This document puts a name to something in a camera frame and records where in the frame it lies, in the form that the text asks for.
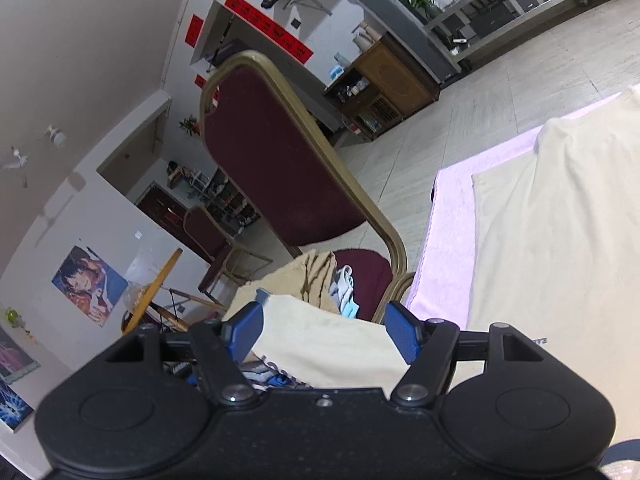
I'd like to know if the stack of folded clothes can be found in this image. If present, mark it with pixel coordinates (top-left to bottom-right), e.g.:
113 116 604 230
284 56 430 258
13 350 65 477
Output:
272 249 361 320

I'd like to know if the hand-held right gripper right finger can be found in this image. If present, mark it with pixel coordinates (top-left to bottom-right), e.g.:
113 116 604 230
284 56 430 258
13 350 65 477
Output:
385 301 543 406

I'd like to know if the grey floor speaker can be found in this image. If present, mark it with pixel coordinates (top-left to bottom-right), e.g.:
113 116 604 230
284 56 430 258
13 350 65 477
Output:
359 0 463 86

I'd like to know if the anime wall poster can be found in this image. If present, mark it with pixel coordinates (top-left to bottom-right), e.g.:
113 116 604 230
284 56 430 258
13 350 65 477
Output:
51 245 130 328

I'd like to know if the purple blanket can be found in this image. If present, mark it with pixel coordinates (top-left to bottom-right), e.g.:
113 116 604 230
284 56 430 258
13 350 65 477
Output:
405 91 631 326

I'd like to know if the maroon chair with gold frame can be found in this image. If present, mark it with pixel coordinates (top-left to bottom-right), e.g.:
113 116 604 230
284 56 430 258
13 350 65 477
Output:
199 51 416 323
182 205 275 306

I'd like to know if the wooden easel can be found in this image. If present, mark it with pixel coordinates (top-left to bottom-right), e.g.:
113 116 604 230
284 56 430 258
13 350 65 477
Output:
120 247 226 336

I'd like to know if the brown wooden cabinet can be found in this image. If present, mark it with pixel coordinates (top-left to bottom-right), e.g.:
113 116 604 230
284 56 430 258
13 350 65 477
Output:
322 35 442 142

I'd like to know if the beige garment with blue collar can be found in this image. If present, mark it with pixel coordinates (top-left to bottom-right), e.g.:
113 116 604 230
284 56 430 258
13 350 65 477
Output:
222 85 640 441

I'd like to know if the shoe rack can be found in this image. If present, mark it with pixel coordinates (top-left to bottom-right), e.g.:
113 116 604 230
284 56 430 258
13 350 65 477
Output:
165 160 263 236

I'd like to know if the red paper banner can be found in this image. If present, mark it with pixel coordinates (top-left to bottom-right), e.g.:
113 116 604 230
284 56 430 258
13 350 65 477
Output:
185 15 205 47
224 0 315 66

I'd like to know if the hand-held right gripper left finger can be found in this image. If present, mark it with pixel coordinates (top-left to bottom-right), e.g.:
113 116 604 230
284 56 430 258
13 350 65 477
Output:
107 287 268 404

